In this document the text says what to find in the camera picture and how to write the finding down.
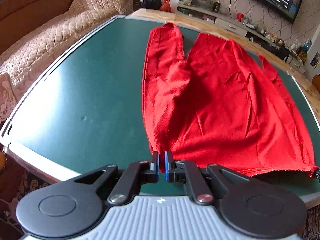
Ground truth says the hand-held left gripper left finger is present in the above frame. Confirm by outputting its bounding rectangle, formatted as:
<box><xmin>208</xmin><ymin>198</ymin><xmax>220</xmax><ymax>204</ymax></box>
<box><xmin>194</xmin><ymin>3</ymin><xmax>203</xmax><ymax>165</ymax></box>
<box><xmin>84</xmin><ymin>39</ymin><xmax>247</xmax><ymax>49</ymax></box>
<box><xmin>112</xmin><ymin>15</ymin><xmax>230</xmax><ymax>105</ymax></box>
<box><xmin>72</xmin><ymin>151</ymin><xmax>160</xmax><ymax>205</ymax></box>

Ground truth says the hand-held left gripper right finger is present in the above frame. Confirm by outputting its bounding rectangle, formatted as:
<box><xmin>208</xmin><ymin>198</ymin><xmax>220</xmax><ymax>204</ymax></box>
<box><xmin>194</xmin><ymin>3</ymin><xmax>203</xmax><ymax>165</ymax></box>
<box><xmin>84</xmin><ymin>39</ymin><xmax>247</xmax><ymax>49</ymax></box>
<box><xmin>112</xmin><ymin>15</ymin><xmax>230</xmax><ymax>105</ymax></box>
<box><xmin>164</xmin><ymin>151</ymin><xmax>253</xmax><ymax>205</ymax></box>

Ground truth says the red sweater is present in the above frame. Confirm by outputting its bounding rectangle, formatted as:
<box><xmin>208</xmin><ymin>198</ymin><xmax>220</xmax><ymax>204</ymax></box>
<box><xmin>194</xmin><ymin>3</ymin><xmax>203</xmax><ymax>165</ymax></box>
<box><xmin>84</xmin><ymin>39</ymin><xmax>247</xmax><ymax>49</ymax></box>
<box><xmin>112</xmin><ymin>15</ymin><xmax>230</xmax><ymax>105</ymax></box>
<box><xmin>142</xmin><ymin>22</ymin><xmax>318</xmax><ymax>178</ymax></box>

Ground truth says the brown armchair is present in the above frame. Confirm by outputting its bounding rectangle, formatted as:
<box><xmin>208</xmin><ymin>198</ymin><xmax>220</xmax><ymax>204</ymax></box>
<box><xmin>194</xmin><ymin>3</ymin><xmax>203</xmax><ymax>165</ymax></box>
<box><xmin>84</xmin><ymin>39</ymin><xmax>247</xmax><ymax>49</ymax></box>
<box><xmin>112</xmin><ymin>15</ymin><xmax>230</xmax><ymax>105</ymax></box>
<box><xmin>311</xmin><ymin>74</ymin><xmax>320</xmax><ymax>93</ymax></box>

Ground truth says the black backpack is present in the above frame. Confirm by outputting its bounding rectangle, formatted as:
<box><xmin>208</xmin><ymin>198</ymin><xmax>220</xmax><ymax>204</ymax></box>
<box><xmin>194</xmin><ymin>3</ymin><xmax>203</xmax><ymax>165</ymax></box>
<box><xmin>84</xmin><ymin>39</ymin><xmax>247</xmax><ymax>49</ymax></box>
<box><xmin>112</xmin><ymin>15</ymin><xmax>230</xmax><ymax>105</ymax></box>
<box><xmin>261</xmin><ymin>44</ymin><xmax>290</xmax><ymax>60</ymax></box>

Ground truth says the grey television cabinet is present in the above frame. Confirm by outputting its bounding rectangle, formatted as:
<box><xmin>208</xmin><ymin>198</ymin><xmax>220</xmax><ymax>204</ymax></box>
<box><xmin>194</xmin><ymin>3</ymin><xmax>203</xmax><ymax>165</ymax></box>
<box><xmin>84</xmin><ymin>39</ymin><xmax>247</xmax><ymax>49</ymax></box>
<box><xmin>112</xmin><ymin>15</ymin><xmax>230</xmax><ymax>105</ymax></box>
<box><xmin>176</xmin><ymin>2</ymin><xmax>307</xmax><ymax>74</ymax></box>

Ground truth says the black bag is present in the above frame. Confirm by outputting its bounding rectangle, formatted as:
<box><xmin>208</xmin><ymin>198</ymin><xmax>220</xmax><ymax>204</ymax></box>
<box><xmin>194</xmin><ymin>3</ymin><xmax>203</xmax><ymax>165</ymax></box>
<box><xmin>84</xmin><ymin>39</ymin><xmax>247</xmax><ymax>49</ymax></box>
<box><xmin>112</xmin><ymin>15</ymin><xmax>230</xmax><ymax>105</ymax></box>
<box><xmin>141</xmin><ymin>0</ymin><xmax>162</xmax><ymax>10</ymax></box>

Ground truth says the green board with metal frame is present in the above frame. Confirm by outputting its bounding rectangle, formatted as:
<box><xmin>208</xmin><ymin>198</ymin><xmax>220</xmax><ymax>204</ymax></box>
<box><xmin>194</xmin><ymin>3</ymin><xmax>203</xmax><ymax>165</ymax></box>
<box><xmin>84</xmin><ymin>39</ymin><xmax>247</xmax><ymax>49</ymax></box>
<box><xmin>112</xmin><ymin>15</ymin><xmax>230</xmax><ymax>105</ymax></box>
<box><xmin>0</xmin><ymin>14</ymin><xmax>320</xmax><ymax>209</ymax></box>

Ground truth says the small wall poster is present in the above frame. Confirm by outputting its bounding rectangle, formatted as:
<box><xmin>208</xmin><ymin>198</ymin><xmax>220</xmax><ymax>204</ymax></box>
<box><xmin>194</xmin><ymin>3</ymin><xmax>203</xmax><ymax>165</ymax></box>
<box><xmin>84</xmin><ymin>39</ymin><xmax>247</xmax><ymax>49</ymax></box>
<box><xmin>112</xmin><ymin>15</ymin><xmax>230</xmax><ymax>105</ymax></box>
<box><xmin>310</xmin><ymin>52</ymin><xmax>320</xmax><ymax>69</ymax></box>

